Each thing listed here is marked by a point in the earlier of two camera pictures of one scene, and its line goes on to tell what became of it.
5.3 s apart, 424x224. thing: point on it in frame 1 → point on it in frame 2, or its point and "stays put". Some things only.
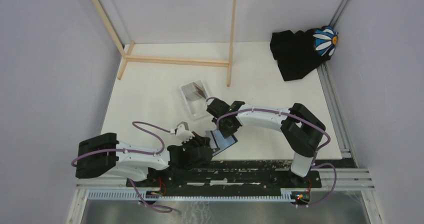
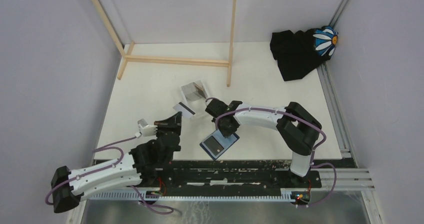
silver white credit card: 212,142 → 185,110
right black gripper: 227,133 stays put
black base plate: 228,176 stays put
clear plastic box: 192,91 stays put
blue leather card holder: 222,142 stays put
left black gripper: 202,141 → 173,123
